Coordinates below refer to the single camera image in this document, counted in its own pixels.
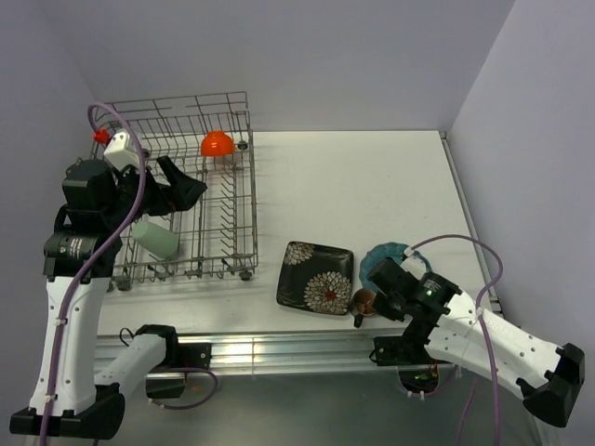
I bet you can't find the black square floral plate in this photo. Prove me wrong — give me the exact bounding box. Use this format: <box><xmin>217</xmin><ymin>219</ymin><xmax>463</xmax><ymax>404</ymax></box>
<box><xmin>276</xmin><ymin>241</ymin><xmax>354</xmax><ymax>316</ymax></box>

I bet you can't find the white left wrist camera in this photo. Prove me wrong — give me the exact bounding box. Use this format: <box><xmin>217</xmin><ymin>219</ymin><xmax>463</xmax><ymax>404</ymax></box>
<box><xmin>93</xmin><ymin>128</ymin><xmax>139</xmax><ymax>171</ymax></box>

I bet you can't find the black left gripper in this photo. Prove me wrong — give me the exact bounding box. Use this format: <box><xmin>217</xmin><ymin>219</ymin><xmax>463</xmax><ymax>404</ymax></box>
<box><xmin>102</xmin><ymin>154</ymin><xmax>205</xmax><ymax>230</ymax></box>

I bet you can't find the brown mug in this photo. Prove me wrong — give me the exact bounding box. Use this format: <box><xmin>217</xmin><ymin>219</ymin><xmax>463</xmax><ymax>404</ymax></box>
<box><xmin>349</xmin><ymin>288</ymin><xmax>377</xmax><ymax>329</ymax></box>

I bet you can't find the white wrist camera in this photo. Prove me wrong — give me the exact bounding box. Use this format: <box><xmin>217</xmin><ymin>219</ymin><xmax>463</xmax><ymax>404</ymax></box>
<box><xmin>401</xmin><ymin>247</ymin><xmax>430</xmax><ymax>279</ymax></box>
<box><xmin>93</xmin><ymin>128</ymin><xmax>139</xmax><ymax>171</ymax></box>

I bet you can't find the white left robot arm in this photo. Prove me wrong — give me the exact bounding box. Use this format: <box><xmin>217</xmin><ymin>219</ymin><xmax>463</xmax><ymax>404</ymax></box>
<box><xmin>9</xmin><ymin>156</ymin><xmax>207</xmax><ymax>440</ymax></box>

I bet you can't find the aluminium table front rail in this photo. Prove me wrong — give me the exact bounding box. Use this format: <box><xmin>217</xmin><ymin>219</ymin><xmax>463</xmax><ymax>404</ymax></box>
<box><xmin>44</xmin><ymin>324</ymin><xmax>534</xmax><ymax>380</ymax></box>

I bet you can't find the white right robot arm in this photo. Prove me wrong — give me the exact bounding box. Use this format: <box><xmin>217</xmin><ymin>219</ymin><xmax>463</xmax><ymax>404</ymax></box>
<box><xmin>367</xmin><ymin>258</ymin><xmax>585</xmax><ymax>427</ymax></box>

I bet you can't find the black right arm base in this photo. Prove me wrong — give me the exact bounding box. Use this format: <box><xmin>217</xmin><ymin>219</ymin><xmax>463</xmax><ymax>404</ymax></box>
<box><xmin>368</xmin><ymin>322</ymin><xmax>452</xmax><ymax>367</ymax></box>

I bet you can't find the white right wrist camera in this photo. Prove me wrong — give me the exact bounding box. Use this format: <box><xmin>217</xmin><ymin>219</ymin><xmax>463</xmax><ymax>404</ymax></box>
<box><xmin>401</xmin><ymin>247</ymin><xmax>430</xmax><ymax>279</ymax></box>

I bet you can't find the purple under-table cable loop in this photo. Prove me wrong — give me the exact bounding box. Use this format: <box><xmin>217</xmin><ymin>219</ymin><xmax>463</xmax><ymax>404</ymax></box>
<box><xmin>148</xmin><ymin>367</ymin><xmax>219</xmax><ymax>412</ymax></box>

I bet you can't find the orange bowl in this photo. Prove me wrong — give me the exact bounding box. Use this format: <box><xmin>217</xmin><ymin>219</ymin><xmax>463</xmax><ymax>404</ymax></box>
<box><xmin>200</xmin><ymin>130</ymin><xmax>235</xmax><ymax>157</ymax></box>

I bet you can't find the light green cup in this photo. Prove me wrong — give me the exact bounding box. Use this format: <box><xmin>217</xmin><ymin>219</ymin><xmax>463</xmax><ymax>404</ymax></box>
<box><xmin>131</xmin><ymin>221</ymin><xmax>179</xmax><ymax>259</ymax></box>

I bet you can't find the teal round plate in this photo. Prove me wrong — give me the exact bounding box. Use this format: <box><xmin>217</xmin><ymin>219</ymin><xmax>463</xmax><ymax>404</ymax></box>
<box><xmin>359</xmin><ymin>242</ymin><xmax>432</xmax><ymax>291</ymax></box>

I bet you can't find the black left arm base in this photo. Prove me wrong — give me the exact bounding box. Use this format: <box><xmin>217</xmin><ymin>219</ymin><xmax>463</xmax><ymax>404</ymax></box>
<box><xmin>145</xmin><ymin>342</ymin><xmax>212</xmax><ymax>400</ymax></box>

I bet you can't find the grey wire dish rack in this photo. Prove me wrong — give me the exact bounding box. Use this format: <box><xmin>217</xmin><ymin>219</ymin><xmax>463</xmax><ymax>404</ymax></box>
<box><xmin>110</xmin><ymin>91</ymin><xmax>258</xmax><ymax>291</ymax></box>

